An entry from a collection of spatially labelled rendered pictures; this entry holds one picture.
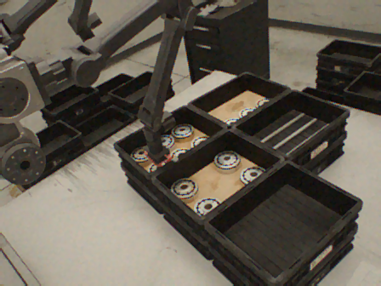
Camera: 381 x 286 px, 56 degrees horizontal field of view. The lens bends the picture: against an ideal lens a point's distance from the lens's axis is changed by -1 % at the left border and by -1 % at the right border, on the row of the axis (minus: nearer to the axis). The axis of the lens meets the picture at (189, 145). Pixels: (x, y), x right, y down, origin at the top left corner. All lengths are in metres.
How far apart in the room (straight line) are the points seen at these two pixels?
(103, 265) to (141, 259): 0.14
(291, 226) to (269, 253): 0.13
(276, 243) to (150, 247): 0.48
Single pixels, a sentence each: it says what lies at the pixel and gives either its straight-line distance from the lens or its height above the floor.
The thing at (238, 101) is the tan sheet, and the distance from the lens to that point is 1.85.
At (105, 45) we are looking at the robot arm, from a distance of 1.00.
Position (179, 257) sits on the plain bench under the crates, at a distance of 1.35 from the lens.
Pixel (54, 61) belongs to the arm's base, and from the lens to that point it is 0.94.
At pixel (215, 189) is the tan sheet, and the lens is 1.36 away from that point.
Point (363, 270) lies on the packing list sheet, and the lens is 1.33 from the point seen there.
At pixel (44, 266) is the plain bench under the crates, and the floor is 0.70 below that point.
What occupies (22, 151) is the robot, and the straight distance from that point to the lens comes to 1.23.
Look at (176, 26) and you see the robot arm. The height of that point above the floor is 1.41.
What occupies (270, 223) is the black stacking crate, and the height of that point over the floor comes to 0.83.
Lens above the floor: 1.78
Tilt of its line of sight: 37 degrees down
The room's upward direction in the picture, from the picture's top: 11 degrees counter-clockwise
